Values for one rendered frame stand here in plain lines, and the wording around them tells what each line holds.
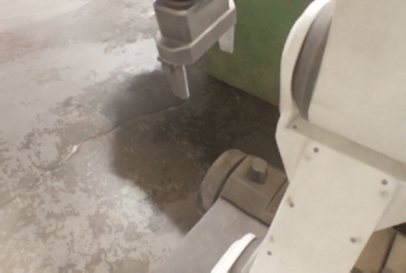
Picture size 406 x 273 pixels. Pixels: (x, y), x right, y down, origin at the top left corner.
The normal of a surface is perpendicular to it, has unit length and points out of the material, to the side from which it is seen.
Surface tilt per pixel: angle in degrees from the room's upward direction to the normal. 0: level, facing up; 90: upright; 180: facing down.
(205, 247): 0
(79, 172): 0
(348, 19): 100
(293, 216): 60
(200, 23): 90
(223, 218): 0
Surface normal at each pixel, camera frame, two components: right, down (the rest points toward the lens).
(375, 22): -0.61, 0.66
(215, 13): 0.78, 0.40
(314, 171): -0.55, 0.09
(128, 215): -0.03, -0.74
